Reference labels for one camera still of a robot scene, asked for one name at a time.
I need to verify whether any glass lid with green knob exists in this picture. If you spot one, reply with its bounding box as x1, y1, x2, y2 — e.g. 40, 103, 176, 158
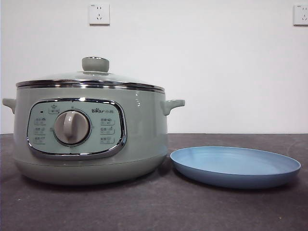
15, 56, 167, 93

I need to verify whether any pale green electric steamer pot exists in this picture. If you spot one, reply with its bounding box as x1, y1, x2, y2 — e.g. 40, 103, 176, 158
2, 84, 186, 186

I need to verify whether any blue round plate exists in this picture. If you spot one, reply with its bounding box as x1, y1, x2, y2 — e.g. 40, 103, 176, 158
169, 145, 302, 190

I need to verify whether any white wall socket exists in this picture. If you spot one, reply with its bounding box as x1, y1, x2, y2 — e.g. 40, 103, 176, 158
89, 3, 111, 26
293, 4, 308, 26

